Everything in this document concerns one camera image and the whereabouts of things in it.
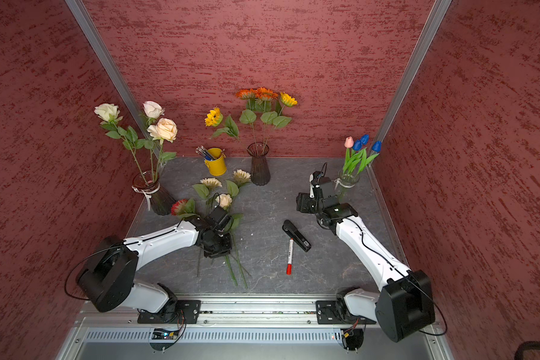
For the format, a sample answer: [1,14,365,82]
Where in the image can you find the red gerbera flower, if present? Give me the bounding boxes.
[171,199,196,218]

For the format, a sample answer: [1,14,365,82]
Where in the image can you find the blue tulip flower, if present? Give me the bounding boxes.
[358,141,383,173]
[354,134,371,174]
[345,140,360,175]

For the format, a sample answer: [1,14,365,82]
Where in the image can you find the yellow sunflower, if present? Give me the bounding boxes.
[205,107,239,140]
[272,92,298,129]

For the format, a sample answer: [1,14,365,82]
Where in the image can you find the clear glass vase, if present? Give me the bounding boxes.
[334,170,360,203]

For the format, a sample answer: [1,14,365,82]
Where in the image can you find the white rose flower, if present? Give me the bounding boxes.
[94,103,146,175]

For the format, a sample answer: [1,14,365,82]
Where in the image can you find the aluminium corner profile right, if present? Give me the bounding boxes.
[374,0,452,143]

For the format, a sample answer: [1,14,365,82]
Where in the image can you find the yellow metal pen bucket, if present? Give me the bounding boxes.
[205,148,227,176]

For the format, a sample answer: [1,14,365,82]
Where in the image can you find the red glass vase with ribbon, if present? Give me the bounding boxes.
[132,171,176,216]

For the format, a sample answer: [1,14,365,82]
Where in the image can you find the aluminium corner profile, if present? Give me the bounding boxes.
[374,0,452,143]
[64,0,145,133]

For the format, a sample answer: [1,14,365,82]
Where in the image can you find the pale pink rose flower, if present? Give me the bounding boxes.
[147,117,178,181]

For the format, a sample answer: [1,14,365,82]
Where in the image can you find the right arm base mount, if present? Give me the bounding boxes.
[315,300,347,325]

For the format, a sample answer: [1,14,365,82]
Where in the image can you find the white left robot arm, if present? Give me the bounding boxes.
[76,206,235,323]

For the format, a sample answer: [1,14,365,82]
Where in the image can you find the aluminium corner profile left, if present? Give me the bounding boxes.
[64,0,145,133]

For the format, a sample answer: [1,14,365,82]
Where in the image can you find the pink tulip bud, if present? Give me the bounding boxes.
[342,136,354,173]

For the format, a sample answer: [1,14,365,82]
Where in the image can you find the pens in bucket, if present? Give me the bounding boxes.
[196,146,218,161]

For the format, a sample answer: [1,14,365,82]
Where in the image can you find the aluminium front rail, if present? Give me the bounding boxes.
[78,294,388,329]

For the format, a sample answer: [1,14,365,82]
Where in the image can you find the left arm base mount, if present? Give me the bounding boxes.
[137,300,202,325]

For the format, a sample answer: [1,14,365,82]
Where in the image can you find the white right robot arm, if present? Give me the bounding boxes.
[296,171,437,342]

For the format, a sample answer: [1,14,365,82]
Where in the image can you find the red capped white marker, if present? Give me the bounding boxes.
[286,238,294,275]

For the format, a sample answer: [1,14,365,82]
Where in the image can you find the blue tulip pair left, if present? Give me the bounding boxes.
[223,253,251,289]

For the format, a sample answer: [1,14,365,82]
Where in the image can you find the dark ribbed glass vase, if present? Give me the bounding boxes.
[247,142,271,186]

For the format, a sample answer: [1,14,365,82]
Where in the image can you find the black stapler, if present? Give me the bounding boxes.
[282,220,311,252]

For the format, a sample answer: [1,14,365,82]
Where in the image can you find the orange gerbera flower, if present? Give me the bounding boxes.
[254,86,280,145]
[235,88,258,141]

